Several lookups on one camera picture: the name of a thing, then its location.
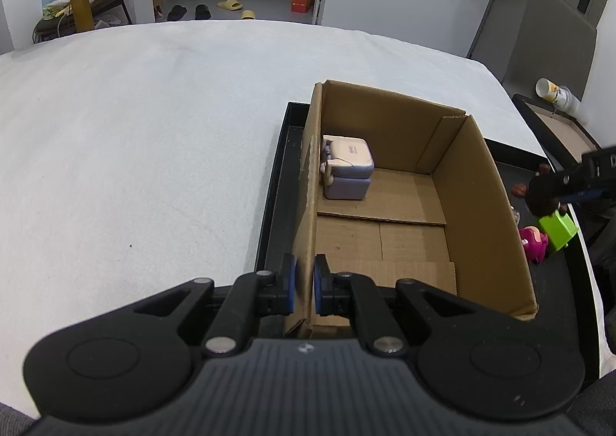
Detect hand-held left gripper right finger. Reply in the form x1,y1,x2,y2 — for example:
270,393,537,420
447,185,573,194
314,254,483,357

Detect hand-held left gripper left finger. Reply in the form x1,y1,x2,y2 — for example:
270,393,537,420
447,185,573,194
132,253,297,360

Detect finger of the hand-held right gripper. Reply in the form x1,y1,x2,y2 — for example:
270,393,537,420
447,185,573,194
553,169,616,213

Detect brown-haired doll figurine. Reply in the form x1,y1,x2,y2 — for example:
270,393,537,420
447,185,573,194
512,164,564,219

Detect green cube box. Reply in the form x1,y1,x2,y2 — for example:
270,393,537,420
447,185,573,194
537,210,579,253

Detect pink figurine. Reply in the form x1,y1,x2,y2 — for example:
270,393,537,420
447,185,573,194
519,226,550,265

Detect black tray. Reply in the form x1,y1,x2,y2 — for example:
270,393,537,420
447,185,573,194
254,101,602,384

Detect brown cardboard box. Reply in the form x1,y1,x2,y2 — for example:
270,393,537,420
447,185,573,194
283,79,538,338

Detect white bottle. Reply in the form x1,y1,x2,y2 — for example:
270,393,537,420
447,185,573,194
536,78,582,117

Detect purple and beige toy box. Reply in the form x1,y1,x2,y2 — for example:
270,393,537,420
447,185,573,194
320,134,375,201

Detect grey panel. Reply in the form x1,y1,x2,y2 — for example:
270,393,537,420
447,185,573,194
500,0,598,102

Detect person's grey trousers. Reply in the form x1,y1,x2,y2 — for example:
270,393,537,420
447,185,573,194
568,369,616,436

